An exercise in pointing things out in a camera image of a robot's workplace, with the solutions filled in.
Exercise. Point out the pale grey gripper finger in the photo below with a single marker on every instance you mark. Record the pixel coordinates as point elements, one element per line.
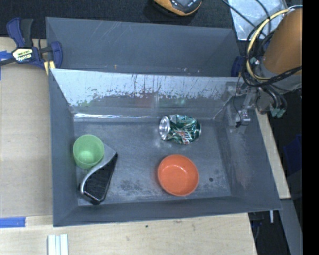
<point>234,89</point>
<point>244,117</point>

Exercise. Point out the crushed green soda can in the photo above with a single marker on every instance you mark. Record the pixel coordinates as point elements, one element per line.
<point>180,130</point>

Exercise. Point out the orange plastic bowl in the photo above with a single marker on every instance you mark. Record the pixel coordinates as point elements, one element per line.
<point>178,175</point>

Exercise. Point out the grey metal bin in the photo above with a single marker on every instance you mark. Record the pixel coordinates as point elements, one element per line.
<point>138,174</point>

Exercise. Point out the silver and black mesh wedge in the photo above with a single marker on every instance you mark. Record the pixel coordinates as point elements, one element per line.
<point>99,179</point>

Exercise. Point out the green plastic cup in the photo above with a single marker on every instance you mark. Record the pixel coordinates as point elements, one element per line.
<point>87,153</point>

